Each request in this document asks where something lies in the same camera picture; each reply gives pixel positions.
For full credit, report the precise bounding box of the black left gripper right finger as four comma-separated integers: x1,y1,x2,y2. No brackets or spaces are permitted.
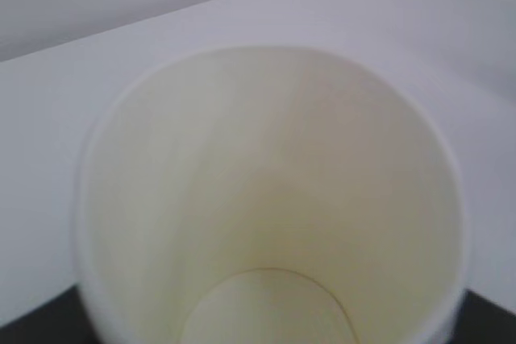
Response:
451,290,516,344

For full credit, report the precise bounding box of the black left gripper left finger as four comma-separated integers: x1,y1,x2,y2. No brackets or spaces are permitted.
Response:
1,287,87,344

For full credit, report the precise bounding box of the white paper cup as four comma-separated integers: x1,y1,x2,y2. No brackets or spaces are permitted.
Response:
73,46,469,343

